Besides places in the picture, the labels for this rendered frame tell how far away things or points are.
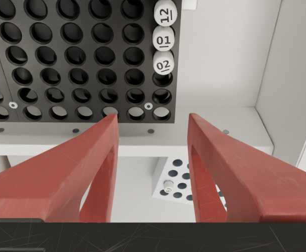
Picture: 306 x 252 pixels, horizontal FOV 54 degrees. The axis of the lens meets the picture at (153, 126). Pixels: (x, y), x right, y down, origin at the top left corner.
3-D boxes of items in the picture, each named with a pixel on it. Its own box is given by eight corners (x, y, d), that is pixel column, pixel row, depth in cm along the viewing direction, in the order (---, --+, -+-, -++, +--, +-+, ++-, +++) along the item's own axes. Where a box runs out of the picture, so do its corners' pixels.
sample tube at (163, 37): (171, 25, 21) (175, 51, 17) (153, 26, 21) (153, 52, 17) (170, 6, 20) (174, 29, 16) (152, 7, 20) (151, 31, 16)
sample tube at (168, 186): (173, 163, 43) (174, 187, 39) (170, 169, 43) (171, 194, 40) (164, 161, 42) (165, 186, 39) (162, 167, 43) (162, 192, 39)
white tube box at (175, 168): (254, 153, 42) (262, 173, 39) (229, 192, 47) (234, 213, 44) (168, 134, 40) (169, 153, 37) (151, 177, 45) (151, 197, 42)
